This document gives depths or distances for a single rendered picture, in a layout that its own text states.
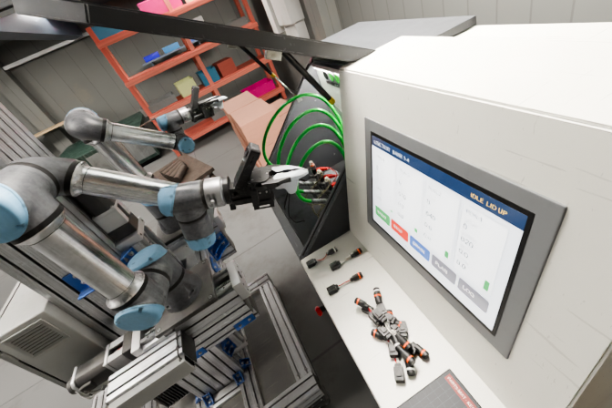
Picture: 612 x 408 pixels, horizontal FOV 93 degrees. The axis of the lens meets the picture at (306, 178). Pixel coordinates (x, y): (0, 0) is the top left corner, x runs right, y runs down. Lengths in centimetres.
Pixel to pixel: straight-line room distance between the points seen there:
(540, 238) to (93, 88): 794
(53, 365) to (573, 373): 150
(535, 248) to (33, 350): 147
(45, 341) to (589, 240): 148
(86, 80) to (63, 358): 694
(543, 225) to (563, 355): 21
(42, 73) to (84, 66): 75
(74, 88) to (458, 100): 788
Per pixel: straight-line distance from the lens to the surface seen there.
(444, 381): 84
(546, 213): 50
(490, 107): 51
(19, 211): 83
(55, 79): 814
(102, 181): 92
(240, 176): 70
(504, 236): 56
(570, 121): 46
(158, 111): 555
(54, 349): 149
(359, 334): 91
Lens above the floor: 178
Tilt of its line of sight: 33 degrees down
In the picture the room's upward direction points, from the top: 24 degrees counter-clockwise
